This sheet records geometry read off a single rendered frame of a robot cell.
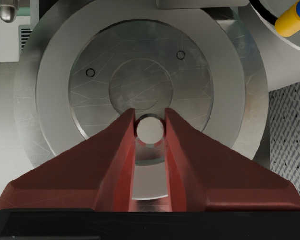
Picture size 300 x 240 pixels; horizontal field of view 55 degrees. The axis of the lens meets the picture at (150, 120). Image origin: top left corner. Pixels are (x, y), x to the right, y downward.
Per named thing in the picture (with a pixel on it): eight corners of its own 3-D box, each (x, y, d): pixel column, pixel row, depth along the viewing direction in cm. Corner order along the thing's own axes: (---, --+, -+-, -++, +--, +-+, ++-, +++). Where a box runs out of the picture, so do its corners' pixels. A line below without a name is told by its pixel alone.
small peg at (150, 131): (161, 108, 12) (172, 141, 12) (157, 113, 15) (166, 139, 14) (128, 119, 12) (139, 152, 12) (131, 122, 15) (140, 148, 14)
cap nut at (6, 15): (13, -9, 47) (14, 18, 47) (23, 1, 51) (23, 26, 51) (-9, -8, 47) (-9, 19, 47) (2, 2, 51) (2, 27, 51)
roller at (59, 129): (235, -20, 16) (257, 189, 15) (179, 75, 42) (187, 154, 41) (26, -3, 16) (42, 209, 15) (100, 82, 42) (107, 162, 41)
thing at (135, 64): (198, 4, 15) (228, 147, 15) (191, 19, 17) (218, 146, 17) (54, 32, 15) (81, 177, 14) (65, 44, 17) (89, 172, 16)
